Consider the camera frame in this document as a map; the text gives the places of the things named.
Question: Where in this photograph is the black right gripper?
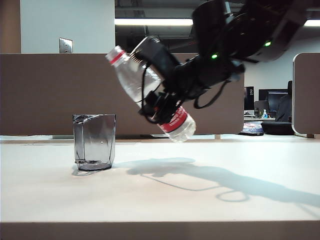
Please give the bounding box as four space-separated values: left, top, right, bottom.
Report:
139 56 208 126

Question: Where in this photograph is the clear water bottle red label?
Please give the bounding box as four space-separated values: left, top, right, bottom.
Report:
104 45 197 143

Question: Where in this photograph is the grey faceted glass mug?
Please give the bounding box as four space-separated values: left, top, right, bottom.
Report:
72 114 117 172

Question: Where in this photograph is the black sign with number two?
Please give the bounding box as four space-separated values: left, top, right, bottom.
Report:
244 86 255 111

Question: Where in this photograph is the white ceiling light strip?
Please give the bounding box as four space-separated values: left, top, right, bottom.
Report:
114 18 320 27

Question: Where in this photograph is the patterned blue white cushion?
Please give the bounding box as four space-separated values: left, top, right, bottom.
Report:
237 121 265 137

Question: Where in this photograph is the black computer monitor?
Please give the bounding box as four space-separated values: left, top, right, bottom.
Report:
258 89 292 118

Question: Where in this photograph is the long brown desk partition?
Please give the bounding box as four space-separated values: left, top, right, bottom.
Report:
0 53 245 138

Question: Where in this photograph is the black round cushion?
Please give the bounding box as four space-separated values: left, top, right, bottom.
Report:
261 120 295 136

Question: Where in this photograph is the black office chair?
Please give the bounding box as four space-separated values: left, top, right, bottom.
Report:
275 80 293 123

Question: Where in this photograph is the brown partition with white edge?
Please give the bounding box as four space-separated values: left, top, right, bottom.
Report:
291 52 320 139

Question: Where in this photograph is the black camera cable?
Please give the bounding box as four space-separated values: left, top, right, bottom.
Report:
138 62 232 126

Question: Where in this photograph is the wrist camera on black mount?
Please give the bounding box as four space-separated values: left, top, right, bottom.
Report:
129 35 177 83

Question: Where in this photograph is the metal wall switch plate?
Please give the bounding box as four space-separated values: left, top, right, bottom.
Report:
59 37 74 54

